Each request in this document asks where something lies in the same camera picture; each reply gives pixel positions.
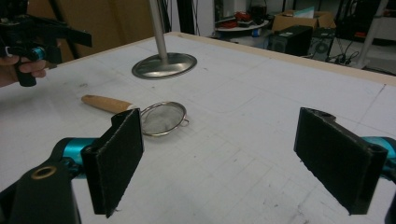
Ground round white side table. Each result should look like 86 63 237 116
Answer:
214 19 271 47

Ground wooden-handled metal mesh strainer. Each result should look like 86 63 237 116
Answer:
80 94 191 137

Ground black floor cables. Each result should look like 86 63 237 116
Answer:
325 40 362 65

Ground cardboard box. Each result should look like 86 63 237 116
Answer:
272 8 337 33

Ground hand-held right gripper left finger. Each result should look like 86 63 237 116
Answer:
80 107 145 218

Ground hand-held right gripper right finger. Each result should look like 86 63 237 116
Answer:
293 106 389 216

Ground black computer tower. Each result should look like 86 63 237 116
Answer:
268 24 314 57

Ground metal stand with round base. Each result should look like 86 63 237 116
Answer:
131 0 198 80

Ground white stand leg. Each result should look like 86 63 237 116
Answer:
350 0 390 69

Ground red tool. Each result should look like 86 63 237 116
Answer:
233 10 252 22

